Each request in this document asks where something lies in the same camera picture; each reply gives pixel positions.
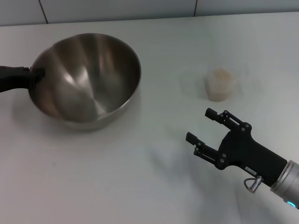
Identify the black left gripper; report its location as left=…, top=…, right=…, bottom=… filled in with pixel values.
left=0, top=66, right=46, bottom=94

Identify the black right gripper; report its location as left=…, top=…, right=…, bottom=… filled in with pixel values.
left=185, top=107, right=288, bottom=188

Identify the stainless steel mixing bowl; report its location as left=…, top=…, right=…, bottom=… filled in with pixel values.
left=27, top=33, right=142, bottom=131

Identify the right gripper cable with plug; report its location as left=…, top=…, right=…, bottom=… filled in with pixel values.
left=243, top=176, right=263, bottom=192

